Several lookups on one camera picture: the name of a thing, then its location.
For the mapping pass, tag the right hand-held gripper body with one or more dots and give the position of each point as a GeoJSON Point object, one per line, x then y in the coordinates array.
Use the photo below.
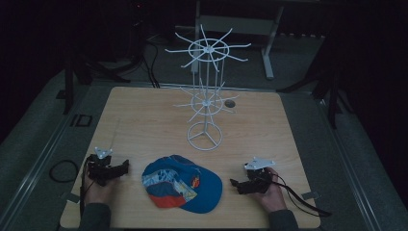
{"type": "Point", "coordinates": [258, 178]}

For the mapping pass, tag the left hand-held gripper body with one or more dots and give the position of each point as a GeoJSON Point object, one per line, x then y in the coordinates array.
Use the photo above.
{"type": "Point", "coordinates": [100, 166]}

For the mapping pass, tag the person's right hand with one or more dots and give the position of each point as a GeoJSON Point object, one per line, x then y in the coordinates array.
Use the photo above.
{"type": "Point", "coordinates": [272, 194]}

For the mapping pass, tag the person's left hand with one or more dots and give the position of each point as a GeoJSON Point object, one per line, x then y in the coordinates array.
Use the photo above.
{"type": "Point", "coordinates": [97, 192]}

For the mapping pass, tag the grey tape piece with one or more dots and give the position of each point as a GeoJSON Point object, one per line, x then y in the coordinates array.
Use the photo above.
{"type": "Point", "coordinates": [310, 195]}
{"type": "Point", "coordinates": [72, 197]}

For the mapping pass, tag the blue patterned baseball cap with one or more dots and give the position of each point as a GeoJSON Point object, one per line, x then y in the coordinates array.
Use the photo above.
{"type": "Point", "coordinates": [183, 184]}

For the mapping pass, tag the black metal stand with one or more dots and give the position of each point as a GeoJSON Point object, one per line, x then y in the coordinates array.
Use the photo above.
{"type": "Point", "coordinates": [333, 96]}
{"type": "Point", "coordinates": [68, 86]}

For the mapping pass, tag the black rectangular floor frame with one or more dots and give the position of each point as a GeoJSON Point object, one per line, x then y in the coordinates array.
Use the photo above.
{"type": "Point", "coordinates": [81, 120]}

